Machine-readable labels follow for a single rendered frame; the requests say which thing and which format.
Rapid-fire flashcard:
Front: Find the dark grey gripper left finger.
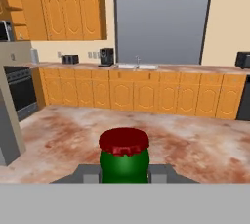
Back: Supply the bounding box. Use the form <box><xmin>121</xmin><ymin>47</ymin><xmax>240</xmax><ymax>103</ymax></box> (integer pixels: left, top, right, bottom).
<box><xmin>52</xmin><ymin>163</ymin><xmax>102</xmax><ymax>184</ymax></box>

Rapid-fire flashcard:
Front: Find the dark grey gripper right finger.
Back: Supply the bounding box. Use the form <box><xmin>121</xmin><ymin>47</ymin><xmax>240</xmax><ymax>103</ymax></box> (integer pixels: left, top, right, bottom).
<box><xmin>147</xmin><ymin>163</ymin><xmax>199</xmax><ymax>184</ymax></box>

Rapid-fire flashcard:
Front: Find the green jar with red lid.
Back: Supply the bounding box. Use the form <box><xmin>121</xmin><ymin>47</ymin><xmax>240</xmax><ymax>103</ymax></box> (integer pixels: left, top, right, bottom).
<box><xmin>98</xmin><ymin>127</ymin><xmax>150</xmax><ymax>184</ymax></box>

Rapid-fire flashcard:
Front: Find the orange base cabinet run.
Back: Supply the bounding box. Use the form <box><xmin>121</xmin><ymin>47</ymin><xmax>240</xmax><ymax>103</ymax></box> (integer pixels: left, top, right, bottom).
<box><xmin>31</xmin><ymin>67</ymin><xmax>248</xmax><ymax>121</ymax></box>

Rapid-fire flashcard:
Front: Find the black oven range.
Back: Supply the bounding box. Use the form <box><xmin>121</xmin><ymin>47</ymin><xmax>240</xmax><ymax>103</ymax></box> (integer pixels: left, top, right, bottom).
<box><xmin>3</xmin><ymin>66</ymin><xmax>39</xmax><ymax>122</ymax></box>

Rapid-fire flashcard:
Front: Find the white sink with tap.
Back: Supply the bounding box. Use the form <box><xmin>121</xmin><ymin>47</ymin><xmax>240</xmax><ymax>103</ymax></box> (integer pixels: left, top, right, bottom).
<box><xmin>114</xmin><ymin>55</ymin><xmax>159</xmax><ymax>71</ymax></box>

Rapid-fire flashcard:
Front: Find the black dishwasher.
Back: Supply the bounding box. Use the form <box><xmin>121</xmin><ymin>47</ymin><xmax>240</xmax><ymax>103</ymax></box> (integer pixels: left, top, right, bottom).
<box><xmin>235</xmin><ymin>74</ymin><xmax>250</xmax><ymax>122</ymax></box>

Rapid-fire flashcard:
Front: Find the black toaster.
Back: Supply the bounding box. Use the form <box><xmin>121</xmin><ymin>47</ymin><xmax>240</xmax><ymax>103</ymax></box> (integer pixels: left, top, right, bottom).
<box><xmin>61</xmin><ymin>54</ymin><xmax>80</xmax><ymax>66</ymax></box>

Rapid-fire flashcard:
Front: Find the black coffee machine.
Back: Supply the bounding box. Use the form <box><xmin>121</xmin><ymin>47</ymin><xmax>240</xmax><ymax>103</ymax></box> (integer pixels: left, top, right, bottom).
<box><xmin>98</xmin><ymin>47</ymin><xmax>115</xmax><ymax>68</ymax></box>

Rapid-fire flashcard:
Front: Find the grey jar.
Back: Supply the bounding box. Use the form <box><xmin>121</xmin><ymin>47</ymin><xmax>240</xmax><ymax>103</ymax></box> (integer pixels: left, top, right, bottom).
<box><xmin>29</xmin><ymin>48</ymin><xmax>40</xmax><ymax>65</ymax></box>

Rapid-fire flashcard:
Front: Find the black toaster oven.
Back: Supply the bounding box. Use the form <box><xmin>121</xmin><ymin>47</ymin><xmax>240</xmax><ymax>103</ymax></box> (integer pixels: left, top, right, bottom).
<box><xmin>234</xmin><ymin>51</ymin><xmax>250</xmax><ymax>70</ymax></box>

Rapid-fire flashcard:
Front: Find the grey window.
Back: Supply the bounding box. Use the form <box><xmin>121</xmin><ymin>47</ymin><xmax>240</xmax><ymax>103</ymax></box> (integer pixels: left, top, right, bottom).
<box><xmin>112</xmin><ymin>0</ymin><xmax>214</xmax><ymax>67</ymax></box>

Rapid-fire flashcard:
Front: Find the black microwave oven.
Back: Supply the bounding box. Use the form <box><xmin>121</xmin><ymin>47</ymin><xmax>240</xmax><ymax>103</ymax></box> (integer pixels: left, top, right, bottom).
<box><xmin>0</xmin><ymin>20</ymin><xmax>16</xmax><ymax>43</ymax></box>

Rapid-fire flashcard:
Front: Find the orange open shelf unit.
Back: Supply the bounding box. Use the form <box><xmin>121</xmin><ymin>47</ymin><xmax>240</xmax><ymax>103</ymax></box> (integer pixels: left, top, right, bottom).
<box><xmin>0</xmin><ymin>0</ymin><xmax>31</xmax><ymax>42</ymax></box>

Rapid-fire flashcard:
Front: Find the orange wall cabinet run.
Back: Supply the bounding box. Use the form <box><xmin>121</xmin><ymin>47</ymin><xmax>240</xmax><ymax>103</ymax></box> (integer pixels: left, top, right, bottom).
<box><xmin>20</xmin><ymin>0</ymin><xmax>108</xmax><ymax>42</ymax></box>

